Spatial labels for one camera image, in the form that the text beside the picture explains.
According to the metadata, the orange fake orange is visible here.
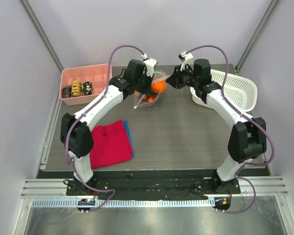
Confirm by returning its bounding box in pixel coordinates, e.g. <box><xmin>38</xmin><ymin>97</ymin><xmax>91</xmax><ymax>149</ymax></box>
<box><xmin>151</xmin><ymin>80</ymin><xmax>167</xmax><ymax>94</ymax></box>

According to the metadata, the clear zip top bag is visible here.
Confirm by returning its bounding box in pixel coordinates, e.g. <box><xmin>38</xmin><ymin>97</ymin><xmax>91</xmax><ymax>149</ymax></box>
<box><xmin>133</xmin><ymin>70</ymin><xmax>169</xmax><ymax>109</ymax></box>

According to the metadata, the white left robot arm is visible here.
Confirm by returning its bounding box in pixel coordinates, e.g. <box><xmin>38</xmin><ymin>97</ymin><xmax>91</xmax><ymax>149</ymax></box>
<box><xmin>60</xmin><ymin>58</ymin><xmax>158</xmax><ymax>195</ymax></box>

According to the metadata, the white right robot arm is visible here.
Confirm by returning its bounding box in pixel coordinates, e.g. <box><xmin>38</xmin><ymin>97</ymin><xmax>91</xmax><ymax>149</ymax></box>
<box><xmin>166</xmin><ymin>59</ymin><xmax>267</xmax><ymax>193</ymax></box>

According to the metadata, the red yellow lychee bunch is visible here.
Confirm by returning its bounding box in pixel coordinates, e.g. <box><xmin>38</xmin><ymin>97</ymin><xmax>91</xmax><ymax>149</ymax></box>
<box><xmin>134</xmin><ymin>91</ymin><xmax>157</xmax><ymax>103</ymax></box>

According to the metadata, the blue folded cloth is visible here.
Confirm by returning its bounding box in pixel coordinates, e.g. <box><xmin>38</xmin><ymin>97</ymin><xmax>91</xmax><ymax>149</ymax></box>
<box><xmin>121</xmin><ymin>120</ymin><xmax>134</xmax><ymax>162</ymax></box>

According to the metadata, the black white patterned item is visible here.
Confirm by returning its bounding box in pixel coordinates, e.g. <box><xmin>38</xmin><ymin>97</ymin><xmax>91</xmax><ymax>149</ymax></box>
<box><xmin>82</xmin><ymin>81</ymin><xmax>93</xmax><ymax>95</ymax></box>

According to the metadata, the white perforated plastic basket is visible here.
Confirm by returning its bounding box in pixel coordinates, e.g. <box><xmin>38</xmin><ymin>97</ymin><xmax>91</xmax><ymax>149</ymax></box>
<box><xmin>190</xmin><ymin>69</ymin><xmax>258</xmax><ymax>112</ymax></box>

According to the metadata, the pink compartment tray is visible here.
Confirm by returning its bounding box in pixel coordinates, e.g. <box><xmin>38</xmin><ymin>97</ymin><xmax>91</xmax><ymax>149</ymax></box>
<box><xmin>59</xmin><ymin>64</ymin><xmax>112</xmax><ymax>106</ymax></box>

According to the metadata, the yellow spiral item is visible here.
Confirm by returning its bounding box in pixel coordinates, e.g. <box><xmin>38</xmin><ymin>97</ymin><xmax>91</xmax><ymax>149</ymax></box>
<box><xmin>71</xmin><ymin>80</ymin><xmax>83</xmax><ymax>97</ymax></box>

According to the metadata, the red folded cloth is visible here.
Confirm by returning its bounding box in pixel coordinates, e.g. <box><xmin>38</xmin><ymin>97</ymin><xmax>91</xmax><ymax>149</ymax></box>
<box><xmin>90</xmin><ymin>119</ymin><xmax>124</xmax><ymax>169</ymax></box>

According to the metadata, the dark brown round item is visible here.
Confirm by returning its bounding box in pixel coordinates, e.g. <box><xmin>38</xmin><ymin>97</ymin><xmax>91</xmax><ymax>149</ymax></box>
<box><xmin>62</xmin><ymin>87</ymin><xmax>72</xmax><ymax>98</ymax></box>

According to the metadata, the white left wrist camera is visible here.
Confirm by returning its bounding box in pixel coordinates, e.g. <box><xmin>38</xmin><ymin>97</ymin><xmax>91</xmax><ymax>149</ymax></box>
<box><xmin>142</xmin><ymin>54</ymin><xmax>158</xmax><ymax>77</ymax></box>

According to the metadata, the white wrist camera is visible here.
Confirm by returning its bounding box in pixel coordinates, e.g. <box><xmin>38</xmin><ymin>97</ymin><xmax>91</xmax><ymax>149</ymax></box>
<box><xmin>142</xmin><ymin>54</ymin><xmax>158</xmax><ymax>77</ymax></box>
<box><xmin>178</xmin><ymin>51</ymin><xmax>194</xmax><ymax>71</ymax></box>

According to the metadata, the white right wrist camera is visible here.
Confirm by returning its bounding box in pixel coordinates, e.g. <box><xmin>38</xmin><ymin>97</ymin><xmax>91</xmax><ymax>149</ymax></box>
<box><xmin>178</xmin><ymin>51</ymin><xmax>194</xmax><ymax>71</ymax></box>

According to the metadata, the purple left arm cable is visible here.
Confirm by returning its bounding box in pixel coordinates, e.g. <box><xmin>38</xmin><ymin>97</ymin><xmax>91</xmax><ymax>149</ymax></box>
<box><xmin>65</xmin><ymin>45</ymin><xmax>147</xmax><ymax>212</ymax></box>

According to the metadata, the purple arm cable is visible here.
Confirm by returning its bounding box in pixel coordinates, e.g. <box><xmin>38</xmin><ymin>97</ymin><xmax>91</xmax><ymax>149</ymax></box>
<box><xmin>186</xmin><ymin>45</ymin><xmax>275</xmax><ymax>214</ymax></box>
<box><xmin>65</xmin><ymin>45</ymin><xmax>147</xmax><ymax>212</ymax></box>

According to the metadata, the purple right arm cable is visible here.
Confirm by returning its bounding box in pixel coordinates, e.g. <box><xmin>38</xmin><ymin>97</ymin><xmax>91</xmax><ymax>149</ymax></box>
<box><xmin>186</xmin><ymin>45</ymin><xmax>275</xmax><ymax>214</ymax></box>

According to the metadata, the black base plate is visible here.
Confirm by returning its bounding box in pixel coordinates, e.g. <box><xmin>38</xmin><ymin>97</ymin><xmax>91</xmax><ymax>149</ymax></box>
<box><xmin>63</xmin><ymin>169</ymin><xmax>241</xmax><ymax>201</ymax></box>

